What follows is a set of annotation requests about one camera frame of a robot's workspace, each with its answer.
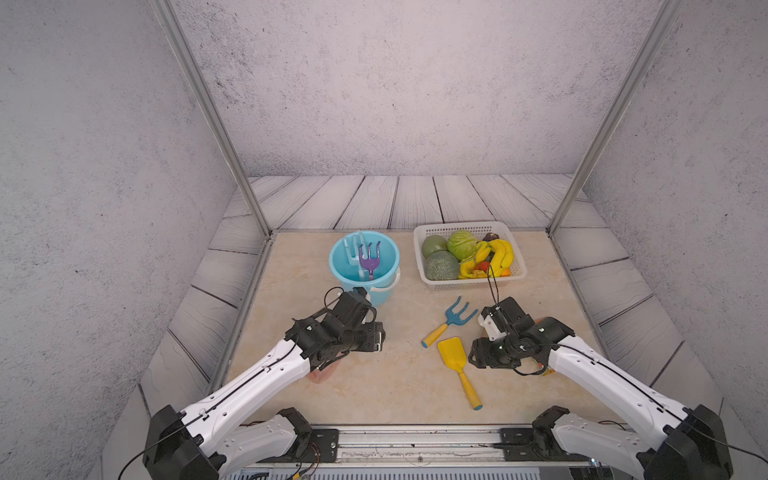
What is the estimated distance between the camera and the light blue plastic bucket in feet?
2.83

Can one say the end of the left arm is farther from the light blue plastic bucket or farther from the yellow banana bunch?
the yellow banana bunch

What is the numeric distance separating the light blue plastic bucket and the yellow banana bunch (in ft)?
1.00

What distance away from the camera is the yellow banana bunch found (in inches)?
38.6

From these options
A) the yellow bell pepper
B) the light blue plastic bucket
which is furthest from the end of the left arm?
the yellow bell pepper

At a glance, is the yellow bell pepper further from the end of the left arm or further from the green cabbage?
the end of the left arm

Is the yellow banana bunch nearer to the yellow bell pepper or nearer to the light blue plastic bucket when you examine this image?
the yellow bell pepper

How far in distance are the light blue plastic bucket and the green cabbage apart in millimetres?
209

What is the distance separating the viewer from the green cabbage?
101cm
